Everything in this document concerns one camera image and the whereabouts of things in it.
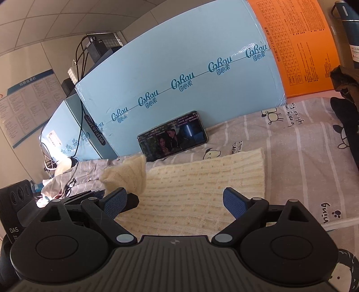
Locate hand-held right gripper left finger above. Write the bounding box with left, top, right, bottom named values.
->
left=22, top=188, right=138, bottom=245

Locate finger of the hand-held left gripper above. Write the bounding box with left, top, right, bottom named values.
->
left=64, top=190, right=140, bottom=212

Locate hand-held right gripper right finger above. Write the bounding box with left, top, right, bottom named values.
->
left=211, top=188, right=321, bottom=245

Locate cream knitted sweater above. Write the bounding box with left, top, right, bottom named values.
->
left=100, top=148, right=266, bottom=239

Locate crumpled white patterned cloth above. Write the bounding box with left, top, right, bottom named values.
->
left=36, top=159, right=82, bottom=209

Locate black smartphone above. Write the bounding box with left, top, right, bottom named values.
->
left=137, top=111, right=208, bottom=162

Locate grey striped cartoon bed sheet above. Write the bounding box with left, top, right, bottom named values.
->
left=42, top=97, right=359, bottom=292

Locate small light blue cardboard box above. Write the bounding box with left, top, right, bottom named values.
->
left=39, top=94, right=119, bottom=163

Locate small black box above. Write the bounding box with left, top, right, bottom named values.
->
left=62, top=77, right=78, bottom=99

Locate black cloth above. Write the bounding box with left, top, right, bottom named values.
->
left=330, top=97, right=359, bottom=172

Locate white power strip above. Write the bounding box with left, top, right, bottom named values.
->
left=67, top=66, right=79, bottom=85

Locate large light blue cardboard box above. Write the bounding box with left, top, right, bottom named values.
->
left=74, top=0, right=288, bottom=162

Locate black electronic device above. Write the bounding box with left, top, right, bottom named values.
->
left=85, top=32, right=124, bottom=64

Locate dark olive cloth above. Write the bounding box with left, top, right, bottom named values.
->
left=329, top=65, right=359, bottom=105

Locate orange cardboard box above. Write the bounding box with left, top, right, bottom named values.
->
left=247, top=0, right=341, bottom=99

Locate blue vacuum bottle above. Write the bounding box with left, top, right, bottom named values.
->
left=331, top=0, right=359, bottom=71

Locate black printed strap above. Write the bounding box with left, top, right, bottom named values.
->
left=83, top=112, right=106, bottom=147

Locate black cable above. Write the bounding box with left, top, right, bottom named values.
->
left=73, top=36, right=97, bottom=169

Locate blue white wall poster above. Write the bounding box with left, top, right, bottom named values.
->
left=0, top=69, right=67, bottom=150

